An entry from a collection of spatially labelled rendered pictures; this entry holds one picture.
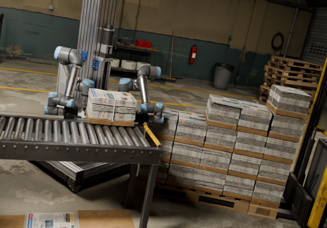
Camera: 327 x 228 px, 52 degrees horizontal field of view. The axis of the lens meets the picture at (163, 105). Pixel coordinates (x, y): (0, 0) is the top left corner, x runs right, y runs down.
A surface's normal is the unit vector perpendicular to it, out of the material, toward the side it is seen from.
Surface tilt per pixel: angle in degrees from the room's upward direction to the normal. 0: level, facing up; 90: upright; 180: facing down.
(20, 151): 90
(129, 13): 90
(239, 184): 90
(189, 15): 90
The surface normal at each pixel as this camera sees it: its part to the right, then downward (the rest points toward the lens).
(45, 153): 0.30, 0.29
